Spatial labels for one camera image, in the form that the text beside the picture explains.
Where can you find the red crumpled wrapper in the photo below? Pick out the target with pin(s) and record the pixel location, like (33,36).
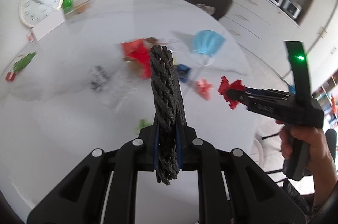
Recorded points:
(137,55)

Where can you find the white card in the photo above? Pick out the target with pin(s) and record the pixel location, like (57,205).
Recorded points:
(46,26)

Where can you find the clear plastic wrapper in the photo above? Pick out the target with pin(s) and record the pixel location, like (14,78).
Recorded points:
(114,88)

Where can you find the pink paper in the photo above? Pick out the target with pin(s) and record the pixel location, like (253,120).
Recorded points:
(203,88)

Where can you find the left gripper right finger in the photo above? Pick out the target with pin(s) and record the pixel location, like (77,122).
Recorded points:
(232,188)

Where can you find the blue crumpled paper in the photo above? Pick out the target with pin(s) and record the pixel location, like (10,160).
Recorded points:
(183,72)

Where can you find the white drawer cabinet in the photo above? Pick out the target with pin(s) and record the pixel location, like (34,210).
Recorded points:
(262,28)

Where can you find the blue face mask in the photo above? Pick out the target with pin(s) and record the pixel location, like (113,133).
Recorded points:
(206,44)

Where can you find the green red candy packet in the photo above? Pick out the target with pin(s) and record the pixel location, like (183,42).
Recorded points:
(19,65)

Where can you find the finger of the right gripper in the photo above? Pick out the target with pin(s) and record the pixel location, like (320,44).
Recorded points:
(265,91)
(235,97)

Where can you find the green paper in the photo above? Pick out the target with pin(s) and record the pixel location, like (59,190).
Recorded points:
(143,123)

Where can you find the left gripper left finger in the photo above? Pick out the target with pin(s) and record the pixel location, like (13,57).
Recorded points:
(102,187)

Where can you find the white wall clock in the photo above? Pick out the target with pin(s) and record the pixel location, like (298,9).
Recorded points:
(32,12)

